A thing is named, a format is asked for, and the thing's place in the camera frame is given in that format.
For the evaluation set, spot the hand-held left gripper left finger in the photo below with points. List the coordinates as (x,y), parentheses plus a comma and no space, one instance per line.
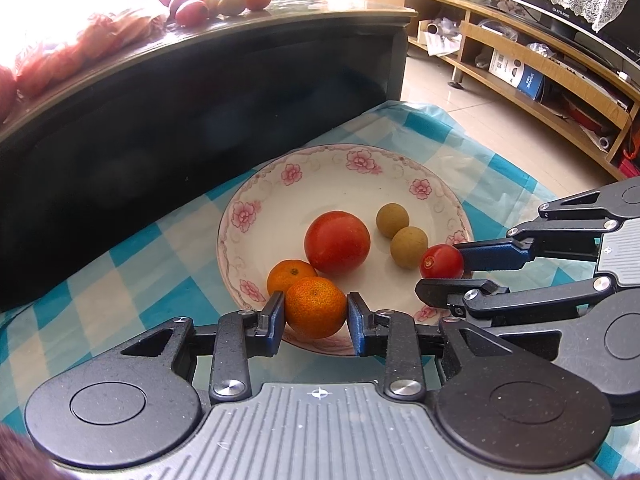
(274,321)

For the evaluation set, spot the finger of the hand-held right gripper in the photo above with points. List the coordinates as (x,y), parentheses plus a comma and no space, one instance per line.
(492,255)
(450,292)

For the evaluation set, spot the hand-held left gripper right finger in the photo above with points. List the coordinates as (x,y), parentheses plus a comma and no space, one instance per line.
(356,322)

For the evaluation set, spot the red cherry tomato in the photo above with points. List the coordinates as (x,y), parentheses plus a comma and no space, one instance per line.
(441,261)

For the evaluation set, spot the small orange mandarin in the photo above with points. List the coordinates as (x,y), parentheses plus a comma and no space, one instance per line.
(287,277)
(316,307)

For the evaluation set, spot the tan longan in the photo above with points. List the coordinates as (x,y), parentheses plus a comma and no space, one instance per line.
(392,220)
(409,247)

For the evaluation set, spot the large red tomato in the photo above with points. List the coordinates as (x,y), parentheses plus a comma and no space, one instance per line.
(337,242)

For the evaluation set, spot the white floral plate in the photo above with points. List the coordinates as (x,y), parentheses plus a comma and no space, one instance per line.
(280,210)

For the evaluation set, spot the blue checkered tablecloth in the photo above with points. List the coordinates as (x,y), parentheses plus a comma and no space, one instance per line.
(125,285)

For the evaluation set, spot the blue box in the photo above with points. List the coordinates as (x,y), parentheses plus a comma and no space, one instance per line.
(531,85)

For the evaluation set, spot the white box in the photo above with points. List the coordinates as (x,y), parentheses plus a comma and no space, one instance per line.
(505,65)

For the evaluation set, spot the wooden television stand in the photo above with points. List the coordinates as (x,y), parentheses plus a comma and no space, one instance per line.
(550,60)

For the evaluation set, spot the dark wooden coffee table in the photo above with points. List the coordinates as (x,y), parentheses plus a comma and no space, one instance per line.
(200,110)

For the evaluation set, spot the white crumpled bag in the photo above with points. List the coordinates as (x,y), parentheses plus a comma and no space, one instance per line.
(440,37)

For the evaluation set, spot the black television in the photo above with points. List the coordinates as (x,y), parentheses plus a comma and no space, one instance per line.
(575,25)

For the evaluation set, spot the tan round fruit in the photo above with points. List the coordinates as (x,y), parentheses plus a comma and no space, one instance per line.
(231,3)

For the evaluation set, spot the red mesh fruit bag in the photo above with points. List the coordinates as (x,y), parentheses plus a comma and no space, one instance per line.
(75,50)

